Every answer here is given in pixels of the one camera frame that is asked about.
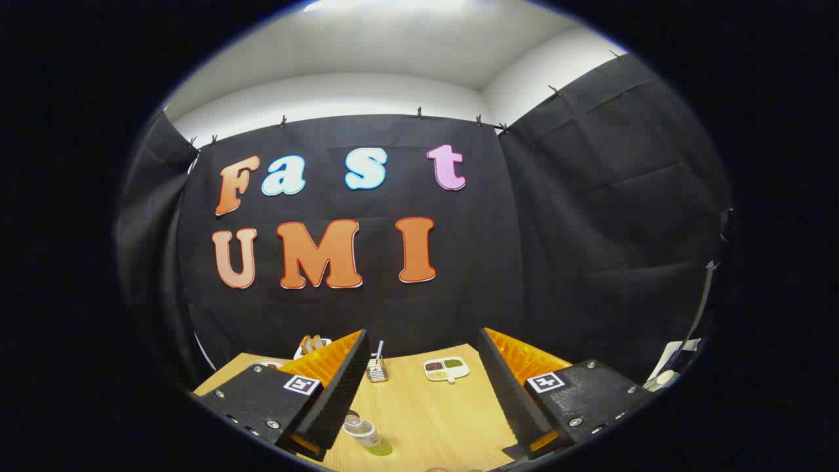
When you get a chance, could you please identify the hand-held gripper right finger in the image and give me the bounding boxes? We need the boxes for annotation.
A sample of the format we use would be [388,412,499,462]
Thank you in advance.
[477,327,656,461]

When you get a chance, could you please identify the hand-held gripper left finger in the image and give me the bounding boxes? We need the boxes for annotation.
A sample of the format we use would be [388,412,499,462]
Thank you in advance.
[190,329,371,463]

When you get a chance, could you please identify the clear juice bottle white label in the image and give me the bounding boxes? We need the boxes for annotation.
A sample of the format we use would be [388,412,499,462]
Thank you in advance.
[342,416,394,458]

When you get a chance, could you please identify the white toaster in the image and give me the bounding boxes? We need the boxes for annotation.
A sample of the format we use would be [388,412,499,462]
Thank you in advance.
[293,338,334,361]

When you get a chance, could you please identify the white divided dish with beans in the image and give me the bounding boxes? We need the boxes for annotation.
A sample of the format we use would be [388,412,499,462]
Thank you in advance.
[423,357,471,384]

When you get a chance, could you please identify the wooden table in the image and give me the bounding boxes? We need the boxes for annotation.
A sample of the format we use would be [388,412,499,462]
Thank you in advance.
[193,343,525,472]

